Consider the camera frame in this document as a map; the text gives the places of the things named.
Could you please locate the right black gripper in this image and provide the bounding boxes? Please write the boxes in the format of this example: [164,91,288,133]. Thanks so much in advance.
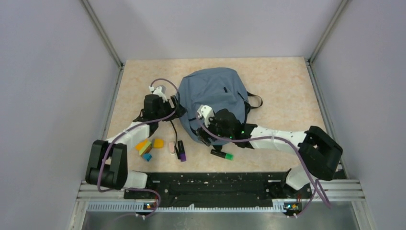
[197,114,234,145]

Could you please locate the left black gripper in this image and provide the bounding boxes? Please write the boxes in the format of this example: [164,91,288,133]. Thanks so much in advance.
[155,95,187,121]

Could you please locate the blue student backpack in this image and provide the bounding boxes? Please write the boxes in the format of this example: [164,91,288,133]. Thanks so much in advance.
[177,67,263,143]

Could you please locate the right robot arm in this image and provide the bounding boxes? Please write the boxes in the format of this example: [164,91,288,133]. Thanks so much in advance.
[195,105,343,197]

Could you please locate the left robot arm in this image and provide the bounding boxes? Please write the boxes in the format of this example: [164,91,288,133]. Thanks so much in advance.
[85,93,186,198]

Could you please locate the green highlighter pen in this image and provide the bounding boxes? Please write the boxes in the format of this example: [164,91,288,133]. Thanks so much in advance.
[210,149,234,161]

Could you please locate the yellow sharpener block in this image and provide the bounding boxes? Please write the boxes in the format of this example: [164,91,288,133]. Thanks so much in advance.
[152,138,164,149]

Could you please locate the pink eraser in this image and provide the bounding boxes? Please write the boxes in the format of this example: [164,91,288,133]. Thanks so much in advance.
[168,141,176,155]

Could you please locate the orange yellow sticky notes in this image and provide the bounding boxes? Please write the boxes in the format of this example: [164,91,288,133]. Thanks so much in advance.
[135,139,152,156]

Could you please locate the purple highlighter pen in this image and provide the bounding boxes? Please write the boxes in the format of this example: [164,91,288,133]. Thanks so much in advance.
[176,140,187,162]

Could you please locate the blue small block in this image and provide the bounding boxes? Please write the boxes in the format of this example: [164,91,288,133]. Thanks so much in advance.
[142,153,152,162]

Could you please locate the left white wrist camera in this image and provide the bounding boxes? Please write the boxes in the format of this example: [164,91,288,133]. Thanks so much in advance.
[149,85,168,102]

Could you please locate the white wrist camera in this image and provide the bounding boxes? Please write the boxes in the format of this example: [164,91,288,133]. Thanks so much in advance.
[197,105,214,127]
[149,85,168,102]

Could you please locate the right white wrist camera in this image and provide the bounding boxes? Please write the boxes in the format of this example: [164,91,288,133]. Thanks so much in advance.
[197,105,214,127]

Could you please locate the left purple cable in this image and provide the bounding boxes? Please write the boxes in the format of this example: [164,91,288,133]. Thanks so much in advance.
[96,78,180,219]

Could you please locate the purple cable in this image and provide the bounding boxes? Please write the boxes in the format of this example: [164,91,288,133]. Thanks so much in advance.
[196,114,332,218]
[96,78,180,219]

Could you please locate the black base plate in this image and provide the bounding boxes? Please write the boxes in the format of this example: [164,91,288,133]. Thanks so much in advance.
[93,171,346,208]

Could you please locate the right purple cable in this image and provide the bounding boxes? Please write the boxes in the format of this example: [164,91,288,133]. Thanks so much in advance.
[196,114,332,218]

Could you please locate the aluminium frame rail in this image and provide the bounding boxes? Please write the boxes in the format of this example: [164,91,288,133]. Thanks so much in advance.
[68,179,376,230]

